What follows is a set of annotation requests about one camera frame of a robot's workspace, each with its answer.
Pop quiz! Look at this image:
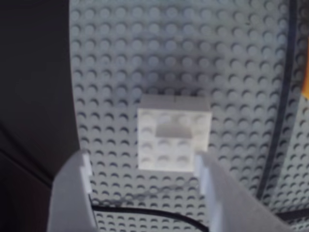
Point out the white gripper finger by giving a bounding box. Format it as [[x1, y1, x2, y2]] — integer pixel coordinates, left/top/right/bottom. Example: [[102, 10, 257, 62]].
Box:
[[46, 149, 99, 232], [194, 152, 291, 232]]

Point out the white lego cube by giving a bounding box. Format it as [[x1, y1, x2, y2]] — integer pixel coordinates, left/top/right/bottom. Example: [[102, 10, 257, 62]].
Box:
[[137, 94, 213, 174]]

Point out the yellow lego cube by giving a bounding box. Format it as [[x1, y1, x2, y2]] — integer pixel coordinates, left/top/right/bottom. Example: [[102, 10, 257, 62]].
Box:
[[301, 69, 309, 99]]

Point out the grey studded lego baseplate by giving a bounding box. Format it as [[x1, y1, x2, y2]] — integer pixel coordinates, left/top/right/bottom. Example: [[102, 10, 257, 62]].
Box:
[[68, 0, 309, 232]]

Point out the black cable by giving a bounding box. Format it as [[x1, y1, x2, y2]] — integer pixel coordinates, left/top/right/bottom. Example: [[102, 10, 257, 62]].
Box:
[[90, 204, 211, 232]]

